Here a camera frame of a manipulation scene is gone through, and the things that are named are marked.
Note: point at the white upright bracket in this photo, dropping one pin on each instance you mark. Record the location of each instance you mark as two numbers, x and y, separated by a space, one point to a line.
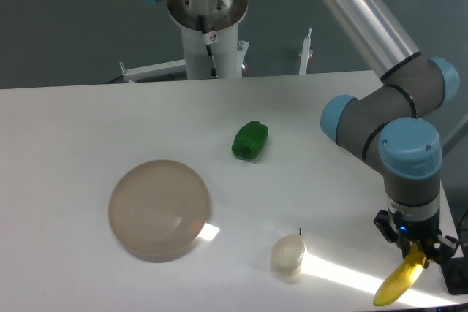
306 53

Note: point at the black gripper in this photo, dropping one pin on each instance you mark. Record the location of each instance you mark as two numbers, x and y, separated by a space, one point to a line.
403 224

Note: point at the yellow banana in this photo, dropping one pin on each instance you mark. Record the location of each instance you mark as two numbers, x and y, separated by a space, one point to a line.
402 278

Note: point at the black box at table edge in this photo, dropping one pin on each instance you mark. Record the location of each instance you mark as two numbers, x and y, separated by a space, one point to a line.
455 275

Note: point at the green bell pepper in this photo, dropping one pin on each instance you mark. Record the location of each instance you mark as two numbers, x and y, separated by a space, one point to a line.
250 140

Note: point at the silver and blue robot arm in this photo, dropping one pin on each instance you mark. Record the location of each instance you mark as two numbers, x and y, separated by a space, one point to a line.
386 130

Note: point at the round beige plate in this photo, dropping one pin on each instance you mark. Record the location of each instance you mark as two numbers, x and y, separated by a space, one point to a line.
158 209

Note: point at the white metal frame bracket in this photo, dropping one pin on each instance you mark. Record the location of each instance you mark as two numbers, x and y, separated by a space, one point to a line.
152 71

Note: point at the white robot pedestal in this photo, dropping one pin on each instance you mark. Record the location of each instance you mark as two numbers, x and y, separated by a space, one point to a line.
209 34

